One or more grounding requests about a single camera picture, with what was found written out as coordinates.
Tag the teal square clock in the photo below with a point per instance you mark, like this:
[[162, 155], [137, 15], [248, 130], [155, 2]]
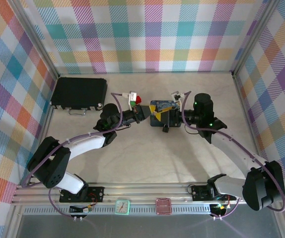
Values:
[[122, 207]]

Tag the small black padlock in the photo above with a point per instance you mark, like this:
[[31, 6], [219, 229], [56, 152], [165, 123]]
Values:
[[165, 129]]

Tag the aluminium back rail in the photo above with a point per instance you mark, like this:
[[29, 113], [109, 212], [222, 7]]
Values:
[[145, 72]]

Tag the red plastic piece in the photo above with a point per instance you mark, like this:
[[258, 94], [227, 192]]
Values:
[[139, 99]]

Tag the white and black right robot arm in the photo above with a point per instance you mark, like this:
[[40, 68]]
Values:
[[232, 151]]

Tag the aluminium side rail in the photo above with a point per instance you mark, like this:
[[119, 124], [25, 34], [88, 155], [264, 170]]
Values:
[[246, 111], [45, 119]]

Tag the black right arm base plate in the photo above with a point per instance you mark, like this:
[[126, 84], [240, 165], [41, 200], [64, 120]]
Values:
[[198, 192]]

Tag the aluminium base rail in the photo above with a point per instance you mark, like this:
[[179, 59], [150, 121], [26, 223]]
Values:
[[145, 193]]

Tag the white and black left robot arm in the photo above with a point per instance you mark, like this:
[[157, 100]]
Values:
[[88, 142]]

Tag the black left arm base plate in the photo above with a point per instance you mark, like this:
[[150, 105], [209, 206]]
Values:
[[97, 193]]

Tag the pink square timer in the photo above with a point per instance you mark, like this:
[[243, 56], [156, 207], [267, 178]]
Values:
[[163, 205]]

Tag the black hard carrying case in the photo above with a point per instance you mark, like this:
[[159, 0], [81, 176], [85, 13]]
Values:
[[79, 93]]

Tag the aluminium frame post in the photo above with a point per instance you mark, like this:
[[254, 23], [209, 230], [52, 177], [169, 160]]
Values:
[[38, 42], [254, 37]]

